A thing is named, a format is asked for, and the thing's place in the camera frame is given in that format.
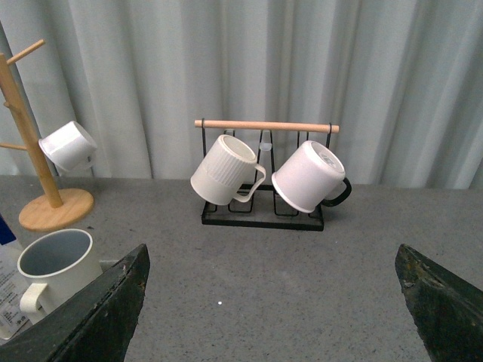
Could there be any small white cup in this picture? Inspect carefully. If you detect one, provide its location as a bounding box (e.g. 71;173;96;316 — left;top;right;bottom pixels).
38;121;97;174

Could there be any white mug black handle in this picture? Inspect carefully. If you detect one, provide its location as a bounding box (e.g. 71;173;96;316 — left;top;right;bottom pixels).
272;140;352;213

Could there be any wooden mug tree stand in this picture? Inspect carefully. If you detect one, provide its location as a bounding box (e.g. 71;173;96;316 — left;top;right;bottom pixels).
1;39;94;232

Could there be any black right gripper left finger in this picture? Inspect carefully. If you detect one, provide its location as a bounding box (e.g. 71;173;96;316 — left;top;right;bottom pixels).
1;244;150;361

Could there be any cream mug grey inside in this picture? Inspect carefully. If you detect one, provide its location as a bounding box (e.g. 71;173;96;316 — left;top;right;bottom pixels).
17;229;102;324

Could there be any cream ribbed mug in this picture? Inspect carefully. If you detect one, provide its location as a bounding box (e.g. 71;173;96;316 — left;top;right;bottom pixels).
190;134;266;206

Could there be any black wire mug rack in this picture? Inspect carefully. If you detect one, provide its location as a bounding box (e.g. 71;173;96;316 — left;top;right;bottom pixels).
195;118;352;232

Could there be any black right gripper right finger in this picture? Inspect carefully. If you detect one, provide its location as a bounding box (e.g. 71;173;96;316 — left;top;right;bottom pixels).
395;244;482;361

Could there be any blue white milk carton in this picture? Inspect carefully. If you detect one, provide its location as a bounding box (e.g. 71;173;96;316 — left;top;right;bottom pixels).
1;217;29;340

